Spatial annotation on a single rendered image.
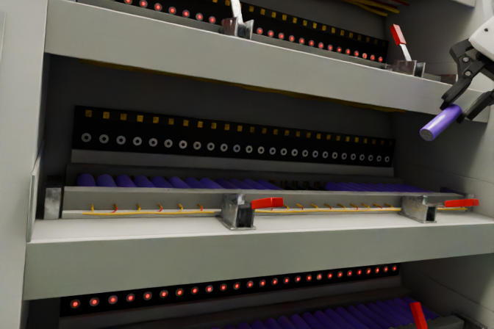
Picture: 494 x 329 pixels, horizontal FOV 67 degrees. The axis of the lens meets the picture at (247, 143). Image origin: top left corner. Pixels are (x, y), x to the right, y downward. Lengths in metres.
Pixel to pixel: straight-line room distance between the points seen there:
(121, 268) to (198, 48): 0.21
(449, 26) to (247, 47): 0.45
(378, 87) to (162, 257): 0.33
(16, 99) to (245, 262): 0.24
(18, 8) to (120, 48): 0.08
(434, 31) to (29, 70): 0.65
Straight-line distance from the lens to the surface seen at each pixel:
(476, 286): 0.71
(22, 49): 0.34
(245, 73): 0.40
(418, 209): 0.54
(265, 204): 0.32
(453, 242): 0.58
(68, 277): 0.34
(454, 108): 0.54
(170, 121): 0.51
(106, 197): 0.37
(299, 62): 0.43
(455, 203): 0.51
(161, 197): 0.38
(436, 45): 0.77
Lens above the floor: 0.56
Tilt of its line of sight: 9 degrees up
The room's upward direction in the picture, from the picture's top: straight up
